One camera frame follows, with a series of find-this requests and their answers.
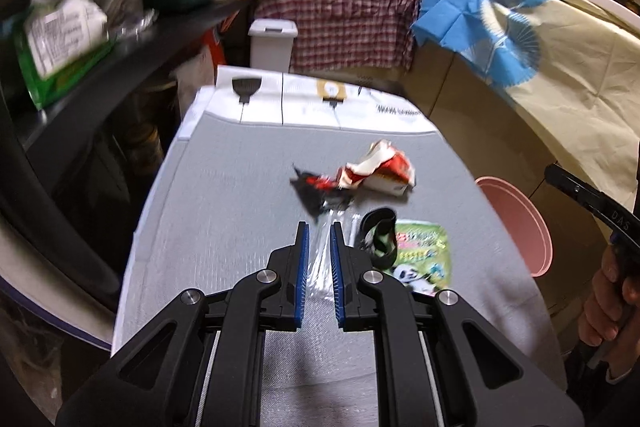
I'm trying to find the clear plastic straw sleeve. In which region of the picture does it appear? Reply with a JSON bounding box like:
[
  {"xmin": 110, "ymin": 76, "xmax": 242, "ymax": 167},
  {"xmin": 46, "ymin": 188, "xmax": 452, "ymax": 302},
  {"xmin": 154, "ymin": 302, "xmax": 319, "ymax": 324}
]
[{"xmin": 307, "ymin": 209, "xmax": 361, "ymax": 303}]

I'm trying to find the red white snack wrapper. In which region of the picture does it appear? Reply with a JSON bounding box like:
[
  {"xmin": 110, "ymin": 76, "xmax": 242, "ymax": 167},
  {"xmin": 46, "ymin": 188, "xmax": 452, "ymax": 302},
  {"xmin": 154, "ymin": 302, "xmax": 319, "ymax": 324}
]
[{"xmin": 336, "ymin": 140, "xmax": 416, "ymax": 197}]

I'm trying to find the white lidded trash bin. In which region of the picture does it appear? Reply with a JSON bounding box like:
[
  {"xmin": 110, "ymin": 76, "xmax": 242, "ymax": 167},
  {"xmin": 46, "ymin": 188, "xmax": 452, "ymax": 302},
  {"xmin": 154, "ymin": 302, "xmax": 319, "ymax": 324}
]
[{"xmin": 248, "ymin": 18, "xmax": 298, "ymax": 72}]

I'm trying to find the right hand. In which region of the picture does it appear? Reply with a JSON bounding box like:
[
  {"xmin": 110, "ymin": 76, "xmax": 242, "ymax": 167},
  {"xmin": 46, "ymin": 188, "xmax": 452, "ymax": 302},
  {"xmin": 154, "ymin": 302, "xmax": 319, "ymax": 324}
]
[{"xmin": 578, "ymin": 245, "xmax": 639, "ymax": 381}]

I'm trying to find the pink plastic bucket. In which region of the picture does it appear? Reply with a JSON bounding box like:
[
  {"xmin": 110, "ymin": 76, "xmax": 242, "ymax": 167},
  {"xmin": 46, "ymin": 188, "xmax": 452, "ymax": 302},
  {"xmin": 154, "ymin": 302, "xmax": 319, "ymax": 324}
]
[{"xmin": 475, "ymin": 176, "xmax": 553, "ymax": 277}]

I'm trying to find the green panda snack packet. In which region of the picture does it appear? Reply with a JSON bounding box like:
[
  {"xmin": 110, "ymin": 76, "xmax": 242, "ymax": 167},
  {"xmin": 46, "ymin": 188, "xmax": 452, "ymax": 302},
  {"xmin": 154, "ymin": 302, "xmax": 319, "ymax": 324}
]
[{"xmin": 386, "ymin": 220, "xmax": 452, "ymax": 296}]

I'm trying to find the black elastic band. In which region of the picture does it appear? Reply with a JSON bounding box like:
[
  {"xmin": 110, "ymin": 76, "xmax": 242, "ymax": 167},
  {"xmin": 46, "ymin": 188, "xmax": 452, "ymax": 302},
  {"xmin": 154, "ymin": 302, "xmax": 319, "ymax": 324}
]
[{"xmin": 355, "ymin": 207, "xmax": 398, "ymax": 270}]

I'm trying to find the grey table mat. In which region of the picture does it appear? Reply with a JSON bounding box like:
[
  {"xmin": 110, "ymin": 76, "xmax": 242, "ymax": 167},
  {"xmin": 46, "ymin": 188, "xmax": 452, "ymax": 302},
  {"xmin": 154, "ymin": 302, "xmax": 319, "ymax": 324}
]
[{"xmin": 112, "ymin": 114, "xmax": 566, "ymax": 426}]

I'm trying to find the blue cream patterned cloth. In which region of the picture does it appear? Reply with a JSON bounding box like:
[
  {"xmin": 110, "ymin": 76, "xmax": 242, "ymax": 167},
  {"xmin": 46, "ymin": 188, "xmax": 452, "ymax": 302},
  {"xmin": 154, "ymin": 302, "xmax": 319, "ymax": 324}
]
[{"xmin": 412, "ymin": 0, "xmax": 639, "ymax": 209}]

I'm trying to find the black red crumpled wrapper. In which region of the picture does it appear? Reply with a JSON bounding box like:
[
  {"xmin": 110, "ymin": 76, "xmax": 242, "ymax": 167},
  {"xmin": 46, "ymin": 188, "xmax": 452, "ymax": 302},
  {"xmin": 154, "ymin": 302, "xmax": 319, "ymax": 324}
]
[{"xmin": 290, "ymin": 166, "xmax": 355, "ymax": 221}]

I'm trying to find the black metal shelf rack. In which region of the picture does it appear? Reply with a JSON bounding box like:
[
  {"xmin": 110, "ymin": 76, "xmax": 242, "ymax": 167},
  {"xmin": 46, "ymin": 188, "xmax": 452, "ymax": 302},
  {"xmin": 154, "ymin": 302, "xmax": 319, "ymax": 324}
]
[{"xmin": 1, "ymin": 0, "xmax": 247, "ymax": 309}]

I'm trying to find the white printed vacuum bag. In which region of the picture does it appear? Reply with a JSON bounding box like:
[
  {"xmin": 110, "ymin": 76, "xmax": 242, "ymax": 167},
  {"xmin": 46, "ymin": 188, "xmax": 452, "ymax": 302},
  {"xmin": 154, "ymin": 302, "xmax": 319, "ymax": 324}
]
[{"xmin": 177, "ymin": 66, "xmax": 438, "ymax": 140}]

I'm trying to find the red plaid shirt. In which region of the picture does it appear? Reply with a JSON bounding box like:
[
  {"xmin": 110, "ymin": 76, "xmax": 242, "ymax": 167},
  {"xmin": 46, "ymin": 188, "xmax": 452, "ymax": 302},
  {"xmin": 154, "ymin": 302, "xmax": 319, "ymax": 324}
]
[{"xmin": 252, "ymin": 0, "xmax": 432, "ymax": 73}]

